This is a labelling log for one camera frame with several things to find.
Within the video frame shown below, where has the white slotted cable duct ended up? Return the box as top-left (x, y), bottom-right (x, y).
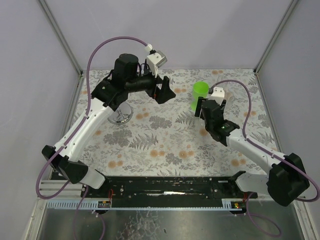
top-left (47, 196), bottom-right (246, 212)

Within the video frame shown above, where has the floral patterned table mat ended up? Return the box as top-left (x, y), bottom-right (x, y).
top-left (58, 68), bottom-right (287, 179)

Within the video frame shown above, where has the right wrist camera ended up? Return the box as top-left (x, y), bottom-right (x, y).
top-left (209, 86), bottom-right (225, 102)

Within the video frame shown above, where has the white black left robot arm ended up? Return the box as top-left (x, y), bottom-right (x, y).
top-left (42, 50), bottom-right (176, 189)

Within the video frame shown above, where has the chrome wine glass rack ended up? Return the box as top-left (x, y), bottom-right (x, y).
top-left (107, 102), bottom-right (133, 125)

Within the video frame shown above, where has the aluminium frame left post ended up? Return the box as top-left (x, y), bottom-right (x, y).
top-left (36, 0), bottom-right (83, 75)

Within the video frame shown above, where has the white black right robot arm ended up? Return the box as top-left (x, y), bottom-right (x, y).
top-left (195, 97), bottom-right (310, 207)

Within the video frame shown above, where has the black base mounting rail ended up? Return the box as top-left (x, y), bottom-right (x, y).
top-left (86, 176), bottom-right (249, 202)

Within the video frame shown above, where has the aluminium frame right post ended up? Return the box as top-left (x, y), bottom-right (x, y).
top-left (253, 0), bottom-right (300, 75)

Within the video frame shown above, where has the aluminium front frame rail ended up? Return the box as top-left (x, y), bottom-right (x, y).
top-left (39, 180), bottom-right (83, 199)

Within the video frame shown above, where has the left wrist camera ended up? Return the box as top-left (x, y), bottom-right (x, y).
top-left (144, 44), bottom-right (168, 77)

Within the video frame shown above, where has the green plastic wine glass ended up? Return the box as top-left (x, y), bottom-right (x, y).
top-left (190, 81), bottom-right (209, 111)

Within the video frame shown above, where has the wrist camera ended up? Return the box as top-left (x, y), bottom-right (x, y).
top-left (209, 86), bottom-right (225, 102)
top-left (144, 44), bottom-right (168, 77)

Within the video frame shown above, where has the aluminium frame post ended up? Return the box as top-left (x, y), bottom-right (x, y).
top-left (253, 0), bottom-right (300, 75)
top-left (36, 0), bottom-right (83, 75)

